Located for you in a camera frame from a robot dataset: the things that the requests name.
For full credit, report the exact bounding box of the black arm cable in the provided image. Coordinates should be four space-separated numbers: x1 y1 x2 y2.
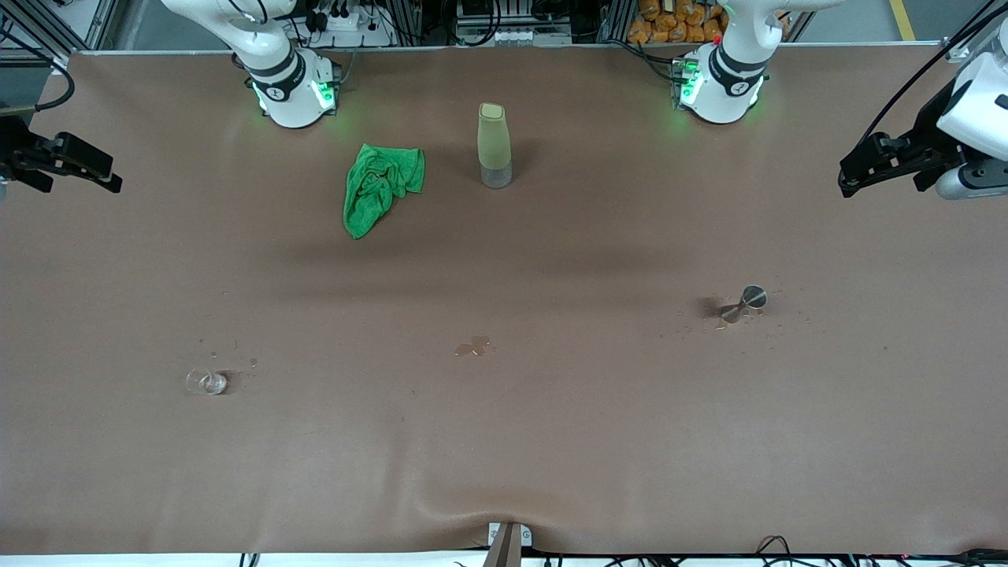
876 0 1008 139
0 16 76 113

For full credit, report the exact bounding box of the aluminium camera mast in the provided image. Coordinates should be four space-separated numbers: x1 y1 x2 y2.
485 522 533 567

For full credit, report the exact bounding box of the clear glass measuring cup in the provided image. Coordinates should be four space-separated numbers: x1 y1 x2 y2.
185 369 229 396

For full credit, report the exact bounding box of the orange objects heap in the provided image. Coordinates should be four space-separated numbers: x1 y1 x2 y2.
628 0 729 44

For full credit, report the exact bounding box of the grey electronics box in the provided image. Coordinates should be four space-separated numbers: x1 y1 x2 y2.
455 0 573 46

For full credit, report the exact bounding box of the frosted yellow-green bottle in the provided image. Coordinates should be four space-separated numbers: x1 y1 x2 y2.
477 102 513 190

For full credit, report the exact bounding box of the white power strip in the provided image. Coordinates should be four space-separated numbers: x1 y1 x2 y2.
303 0 395 48

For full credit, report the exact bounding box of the green microfiber cloth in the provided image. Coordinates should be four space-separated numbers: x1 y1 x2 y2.
343 143 426 240

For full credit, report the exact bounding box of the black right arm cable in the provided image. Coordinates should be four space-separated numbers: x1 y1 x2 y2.
0 16 76 113

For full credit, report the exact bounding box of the brown table mat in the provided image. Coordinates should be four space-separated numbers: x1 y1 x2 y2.
0 43 1008 556

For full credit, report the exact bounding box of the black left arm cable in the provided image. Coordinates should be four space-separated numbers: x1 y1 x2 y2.
876 0 1008 139

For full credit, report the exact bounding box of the black cable loop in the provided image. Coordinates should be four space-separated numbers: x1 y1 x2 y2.
754 535 796 567

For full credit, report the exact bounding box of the steel double jigger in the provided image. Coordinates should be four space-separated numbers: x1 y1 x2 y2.
718 285 769 325

